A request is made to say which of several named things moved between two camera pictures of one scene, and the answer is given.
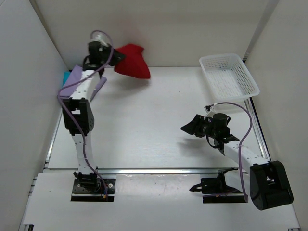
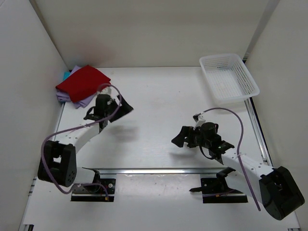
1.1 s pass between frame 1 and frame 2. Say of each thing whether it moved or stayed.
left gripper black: moved
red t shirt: moved
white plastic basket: stayed
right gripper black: moved
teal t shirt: stayed
